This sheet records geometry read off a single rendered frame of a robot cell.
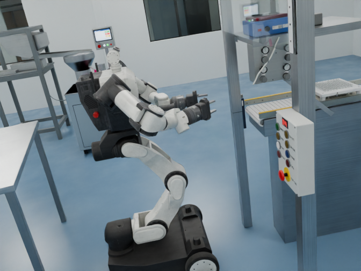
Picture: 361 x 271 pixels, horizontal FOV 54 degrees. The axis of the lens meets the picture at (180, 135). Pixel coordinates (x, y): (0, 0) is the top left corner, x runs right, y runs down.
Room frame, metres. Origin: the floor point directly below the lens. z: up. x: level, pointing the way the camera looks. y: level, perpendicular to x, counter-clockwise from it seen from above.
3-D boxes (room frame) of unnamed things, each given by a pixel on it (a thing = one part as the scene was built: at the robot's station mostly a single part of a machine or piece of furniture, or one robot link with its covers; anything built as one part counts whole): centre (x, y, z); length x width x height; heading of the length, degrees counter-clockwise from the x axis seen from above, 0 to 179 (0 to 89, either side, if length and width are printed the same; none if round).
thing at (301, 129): (1.10, -0.38, 1.05); 0.17 x 0.06 x 0.26; 4
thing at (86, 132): (4.23, 0.92, 0.38); 0.63 x 0.57 x 0.76; 92
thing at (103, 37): (4.38, 0.71, 1.07); 0.23 x 0.10 x 0.62; 92
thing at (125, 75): (1.90, 0.34, 1.15); 0.34 x 0.30 x 0.36; 4
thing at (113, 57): (1.90, 0.28, 1.35); 0.10 x 0.07 x 0.09; 4
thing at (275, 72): (1.84, -0.53, 1.22); 0.22 x 0.11 x 0.20; 94
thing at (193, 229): (1.91, 0.26, 0.19); 0.64 x 0.52 x 0.33; 94
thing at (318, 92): (1.99, -0.92, 0.97); 0.25 x 0.24 x 0.02; 4
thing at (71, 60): (4.28, 0.96, 0.95); 0.49 x 0.36 x 0.38; 92
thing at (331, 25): (1.99, -0.72, 1.33); 0.62 x 0.38 x 0.04; 94
